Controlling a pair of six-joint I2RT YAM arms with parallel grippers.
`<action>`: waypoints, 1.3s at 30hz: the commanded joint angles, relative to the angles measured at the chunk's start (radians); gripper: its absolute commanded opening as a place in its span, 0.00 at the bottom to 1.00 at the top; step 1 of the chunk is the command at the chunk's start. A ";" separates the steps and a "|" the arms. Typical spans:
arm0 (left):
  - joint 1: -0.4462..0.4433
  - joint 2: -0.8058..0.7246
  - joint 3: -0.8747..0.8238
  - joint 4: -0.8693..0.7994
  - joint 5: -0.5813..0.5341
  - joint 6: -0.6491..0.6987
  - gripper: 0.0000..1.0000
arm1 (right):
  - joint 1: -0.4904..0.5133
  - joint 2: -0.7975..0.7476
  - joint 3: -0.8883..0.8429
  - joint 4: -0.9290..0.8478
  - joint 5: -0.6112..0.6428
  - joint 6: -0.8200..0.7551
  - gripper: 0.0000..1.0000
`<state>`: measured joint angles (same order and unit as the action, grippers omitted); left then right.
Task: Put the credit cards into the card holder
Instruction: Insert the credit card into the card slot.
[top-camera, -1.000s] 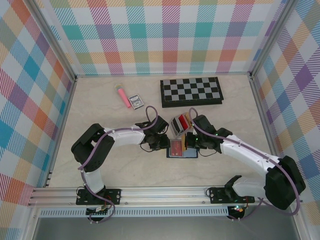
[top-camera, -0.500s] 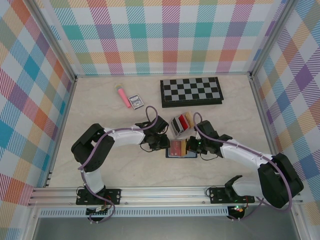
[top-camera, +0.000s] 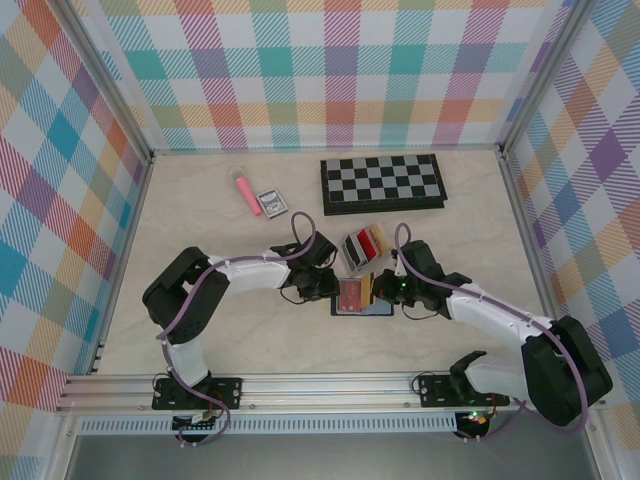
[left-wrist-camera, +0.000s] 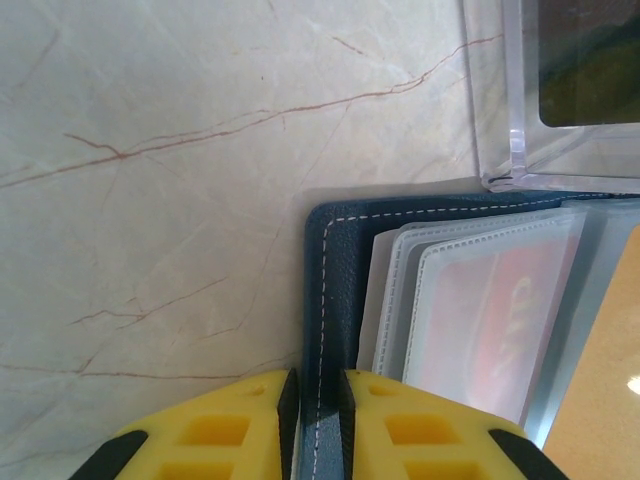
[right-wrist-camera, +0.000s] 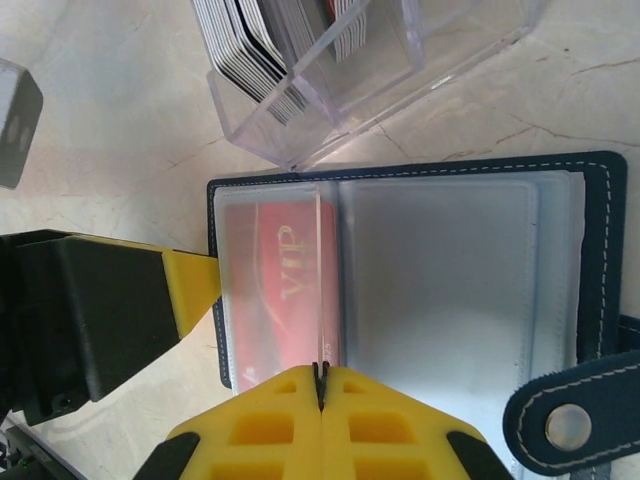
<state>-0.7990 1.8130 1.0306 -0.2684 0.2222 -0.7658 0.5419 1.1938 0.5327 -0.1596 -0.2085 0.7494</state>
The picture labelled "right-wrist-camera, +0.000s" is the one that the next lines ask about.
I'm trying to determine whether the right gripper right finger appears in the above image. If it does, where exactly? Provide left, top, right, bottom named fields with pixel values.
left=319, top=363, right=519, bottom=480

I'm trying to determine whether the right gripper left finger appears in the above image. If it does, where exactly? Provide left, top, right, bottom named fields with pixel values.
left=134, top=363, right=324, bottom=480

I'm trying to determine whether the red VIP card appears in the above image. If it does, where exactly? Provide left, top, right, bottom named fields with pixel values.
left=222, top=199, right=348, bottom=394

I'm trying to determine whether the navy blue card holder wallet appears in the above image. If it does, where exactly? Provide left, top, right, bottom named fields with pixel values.
left=206, top=149, right=640, bottom=480

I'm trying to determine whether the clear acrylic card box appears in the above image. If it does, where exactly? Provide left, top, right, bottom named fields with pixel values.
left=192, top=0, right=545, bottom=174

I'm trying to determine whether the black card stack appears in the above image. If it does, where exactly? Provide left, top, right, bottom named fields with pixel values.
left=192, top=0, right=310, bottom=127

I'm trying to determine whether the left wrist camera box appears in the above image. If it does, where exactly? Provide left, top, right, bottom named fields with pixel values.
left=0, top=56, right=45, bottom=191

